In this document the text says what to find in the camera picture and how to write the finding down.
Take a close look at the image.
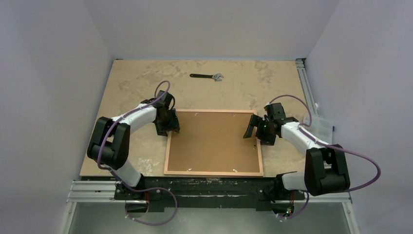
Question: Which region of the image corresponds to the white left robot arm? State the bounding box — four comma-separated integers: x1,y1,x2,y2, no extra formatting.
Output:
86,90,180,199

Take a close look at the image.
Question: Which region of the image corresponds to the clear plastic parts box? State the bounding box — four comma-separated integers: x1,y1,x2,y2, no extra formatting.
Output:
303,114,333,144

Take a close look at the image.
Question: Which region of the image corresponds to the black adjustable wrench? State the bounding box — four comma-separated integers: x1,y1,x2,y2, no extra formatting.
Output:
189,73,224,81

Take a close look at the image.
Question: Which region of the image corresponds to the aluminium rail frame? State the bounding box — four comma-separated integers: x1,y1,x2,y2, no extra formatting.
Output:
60,59,360,234

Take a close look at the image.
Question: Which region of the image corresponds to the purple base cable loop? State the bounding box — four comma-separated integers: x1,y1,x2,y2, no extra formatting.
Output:
124,187,179,226

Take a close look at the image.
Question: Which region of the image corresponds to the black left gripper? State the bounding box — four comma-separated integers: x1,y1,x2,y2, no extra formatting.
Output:
155,109,179,137

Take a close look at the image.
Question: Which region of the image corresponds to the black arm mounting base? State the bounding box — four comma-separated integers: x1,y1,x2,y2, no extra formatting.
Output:
114,176,305,212

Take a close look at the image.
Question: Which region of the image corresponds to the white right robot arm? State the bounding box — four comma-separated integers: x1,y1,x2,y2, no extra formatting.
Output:
243,103,350,198

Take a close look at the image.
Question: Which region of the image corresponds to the pink picture frame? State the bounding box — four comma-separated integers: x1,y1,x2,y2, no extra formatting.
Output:
163,109,264,177

